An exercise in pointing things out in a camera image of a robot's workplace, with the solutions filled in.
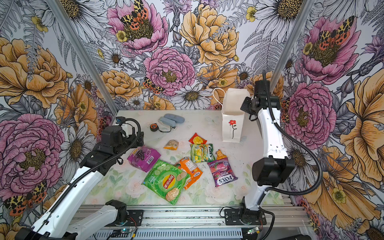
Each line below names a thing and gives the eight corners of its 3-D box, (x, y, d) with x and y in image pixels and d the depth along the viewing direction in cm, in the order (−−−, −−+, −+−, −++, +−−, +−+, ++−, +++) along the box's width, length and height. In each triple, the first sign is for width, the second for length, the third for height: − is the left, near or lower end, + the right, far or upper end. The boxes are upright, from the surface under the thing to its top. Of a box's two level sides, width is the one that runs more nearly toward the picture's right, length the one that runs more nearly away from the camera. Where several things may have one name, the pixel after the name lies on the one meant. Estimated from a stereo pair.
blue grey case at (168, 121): (159, 122, 116) (158, 118, 112) (163, 118, 118) (162, 114, 115) (173, 129, 112) (173, 125, 108) (177, 125, 114) (176, 121, 111)
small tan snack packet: (164, 148, 102) (163, 146, 100) (167, 140, 106) (167, 138, 104) (176, 151, 101) (175, 148, 99) (179, 143, 105) (178, 140, 103)
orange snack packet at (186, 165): (186, 190, 85) (185, 188, 82) (170, 171, 92) (169, 168, 89) (202, 174, 91) (202, 172, 88) (186, 158, 98) (186, 155, 95)
